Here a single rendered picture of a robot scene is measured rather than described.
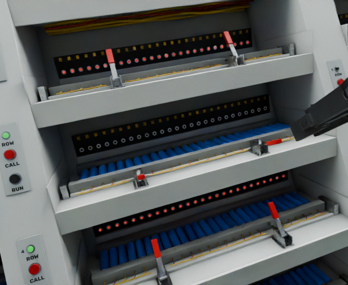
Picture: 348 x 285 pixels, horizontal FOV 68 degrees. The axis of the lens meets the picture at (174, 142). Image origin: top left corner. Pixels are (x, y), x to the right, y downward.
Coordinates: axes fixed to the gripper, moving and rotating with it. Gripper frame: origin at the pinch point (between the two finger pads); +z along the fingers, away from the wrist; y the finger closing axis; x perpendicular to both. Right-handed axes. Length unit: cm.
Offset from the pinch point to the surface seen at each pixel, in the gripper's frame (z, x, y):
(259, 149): 16.2, 0.5, -1.3
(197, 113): 28.7, 15.7, -7.6
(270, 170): 17.9, -4.2, 0.3
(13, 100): 12, 19, -46
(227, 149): 20.3, 2.8, -6.4
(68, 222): 17.4, -3.6, -41.1
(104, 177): 19.9, 3.3, -33.5
